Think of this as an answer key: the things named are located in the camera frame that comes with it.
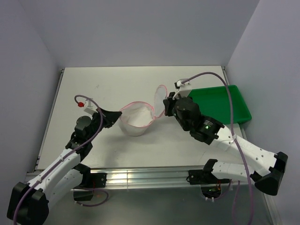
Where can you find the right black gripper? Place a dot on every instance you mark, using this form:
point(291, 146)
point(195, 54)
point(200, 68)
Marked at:
point(168, 102)

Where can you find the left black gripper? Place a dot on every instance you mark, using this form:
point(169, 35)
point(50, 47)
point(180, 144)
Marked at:
point(110, 117)

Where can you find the mesh laundry bag pink trim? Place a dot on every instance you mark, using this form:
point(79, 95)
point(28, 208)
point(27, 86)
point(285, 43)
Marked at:
point(157, 111)

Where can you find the white cloth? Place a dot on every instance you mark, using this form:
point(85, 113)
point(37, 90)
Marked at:
point(139, 117)

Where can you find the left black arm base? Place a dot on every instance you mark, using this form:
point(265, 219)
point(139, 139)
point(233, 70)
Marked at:
point(91, 189)

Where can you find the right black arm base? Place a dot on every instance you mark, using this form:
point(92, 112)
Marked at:
point(212, 188)

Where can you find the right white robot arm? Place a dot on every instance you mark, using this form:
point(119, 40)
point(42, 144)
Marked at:
point(263, 168)

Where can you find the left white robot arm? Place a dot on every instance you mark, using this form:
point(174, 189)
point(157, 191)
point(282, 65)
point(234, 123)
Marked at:
point(30, 202)

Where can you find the green plastic tray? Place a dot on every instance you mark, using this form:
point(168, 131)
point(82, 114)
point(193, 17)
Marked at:
point(214, 102)

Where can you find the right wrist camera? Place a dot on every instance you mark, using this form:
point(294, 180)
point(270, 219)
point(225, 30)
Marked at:
point(183, 89)

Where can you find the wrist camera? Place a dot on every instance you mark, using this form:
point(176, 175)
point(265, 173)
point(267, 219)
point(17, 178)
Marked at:
point(87, 106)
point(183, 89)

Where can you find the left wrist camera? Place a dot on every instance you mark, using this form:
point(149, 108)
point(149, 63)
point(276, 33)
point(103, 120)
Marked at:
point(87, 106)

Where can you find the aluminium frame rail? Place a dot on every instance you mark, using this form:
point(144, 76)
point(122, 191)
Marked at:
point(154, 177)

